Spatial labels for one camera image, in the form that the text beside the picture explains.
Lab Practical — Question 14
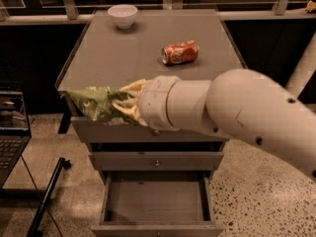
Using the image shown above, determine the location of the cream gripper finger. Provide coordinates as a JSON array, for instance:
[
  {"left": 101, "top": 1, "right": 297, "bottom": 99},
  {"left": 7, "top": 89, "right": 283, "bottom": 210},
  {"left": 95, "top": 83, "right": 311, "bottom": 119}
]
[
  {"left": 113, "top": 100, "right": 147, "bottom": 126},
  {"left": 119, "top": 79, "right": 150, "bottom": 98}
]

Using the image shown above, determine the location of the black stand leg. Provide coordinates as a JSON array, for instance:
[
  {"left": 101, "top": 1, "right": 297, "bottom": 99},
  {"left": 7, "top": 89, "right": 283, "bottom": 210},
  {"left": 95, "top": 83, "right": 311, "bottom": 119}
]
[{"left": 27, "top": 157, "right": 71, "bottom": 237}]

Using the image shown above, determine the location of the grey drawer cabinet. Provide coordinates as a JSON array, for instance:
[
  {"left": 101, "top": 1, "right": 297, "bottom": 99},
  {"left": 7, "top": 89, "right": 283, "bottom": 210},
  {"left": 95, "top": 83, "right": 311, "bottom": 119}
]
[{"left": 54, "top": 7, "right": 251, "bottom": 237}]

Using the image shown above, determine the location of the metal window railing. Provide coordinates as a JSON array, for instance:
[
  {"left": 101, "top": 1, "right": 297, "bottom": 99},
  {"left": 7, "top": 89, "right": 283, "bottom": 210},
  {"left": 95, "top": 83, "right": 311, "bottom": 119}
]
[{"left": 0, "top": 0, "right": 315, "bottom": 25}]

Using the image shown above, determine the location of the green jalapeno chip bag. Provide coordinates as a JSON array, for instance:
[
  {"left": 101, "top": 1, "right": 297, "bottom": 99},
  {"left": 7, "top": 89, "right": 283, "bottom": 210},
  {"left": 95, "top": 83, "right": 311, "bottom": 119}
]
[{"left": 68, "top": 87, "right": 139, "bottom": 125}]

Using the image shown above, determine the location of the grey top drawer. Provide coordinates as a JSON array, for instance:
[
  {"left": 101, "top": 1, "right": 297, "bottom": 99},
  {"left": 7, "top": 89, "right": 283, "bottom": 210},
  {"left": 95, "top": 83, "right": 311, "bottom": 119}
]
[{"left": 71, "top": 117, "right": 227, "bottom": 143}]

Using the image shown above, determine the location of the black laptop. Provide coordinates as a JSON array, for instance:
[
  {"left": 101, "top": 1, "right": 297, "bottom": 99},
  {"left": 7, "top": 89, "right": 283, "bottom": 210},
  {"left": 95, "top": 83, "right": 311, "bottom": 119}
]
[{"left": 0, "top": 81, "right": 32, "bottom": 188}]

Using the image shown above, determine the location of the grey bottom drawer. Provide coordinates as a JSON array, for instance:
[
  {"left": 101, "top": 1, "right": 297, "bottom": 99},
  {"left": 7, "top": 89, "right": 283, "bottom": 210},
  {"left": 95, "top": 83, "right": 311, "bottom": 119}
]
[{"left": 92, "top": 171, "right": 223, "bottom": 237}]

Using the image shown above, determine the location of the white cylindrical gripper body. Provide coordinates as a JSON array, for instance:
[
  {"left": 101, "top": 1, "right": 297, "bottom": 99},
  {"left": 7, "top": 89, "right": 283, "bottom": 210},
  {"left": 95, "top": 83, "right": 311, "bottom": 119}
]
[{"left": 138, "top": 76, "right": 180, "bottom": 131}]

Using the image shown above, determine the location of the crushed orange soda can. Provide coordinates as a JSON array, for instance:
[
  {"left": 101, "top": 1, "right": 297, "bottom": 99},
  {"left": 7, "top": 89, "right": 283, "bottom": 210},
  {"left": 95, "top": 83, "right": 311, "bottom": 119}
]
[{"left": 161, "top": 40, "right": 199, "bottom": 65}]

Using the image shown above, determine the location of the grey drawer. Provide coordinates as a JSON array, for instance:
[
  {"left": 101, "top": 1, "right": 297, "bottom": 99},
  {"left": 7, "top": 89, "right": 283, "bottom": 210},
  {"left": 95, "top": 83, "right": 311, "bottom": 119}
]
[
  {"left": 92, "top": 171, "right": 223, "bottom": 237},
  {"left": 71, "top": 117, "right": 227, "bottom": 143},
  {"left": 89, "top": 151, "right": 223, "bottom": 171}
]

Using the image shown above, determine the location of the grey middle drawer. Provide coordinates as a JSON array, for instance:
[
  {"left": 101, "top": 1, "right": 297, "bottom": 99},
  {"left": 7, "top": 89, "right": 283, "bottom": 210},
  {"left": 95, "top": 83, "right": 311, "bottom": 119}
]
[{"left": 89, "top": 151, "right": 223, "bottom": 171}]

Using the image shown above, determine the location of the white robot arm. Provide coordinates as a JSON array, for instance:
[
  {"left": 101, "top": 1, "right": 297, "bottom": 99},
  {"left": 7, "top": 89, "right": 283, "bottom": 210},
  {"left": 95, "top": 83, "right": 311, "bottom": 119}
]
[{"left": 113, "top": 69, "right": 316, "bottom": 182}]

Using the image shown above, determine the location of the white ceramic bowl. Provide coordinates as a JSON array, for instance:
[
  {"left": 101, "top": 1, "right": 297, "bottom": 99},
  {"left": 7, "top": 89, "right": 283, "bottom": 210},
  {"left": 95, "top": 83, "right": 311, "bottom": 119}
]
[{"left": 108, "top": 4, "right": 138, "bottom": 29}]

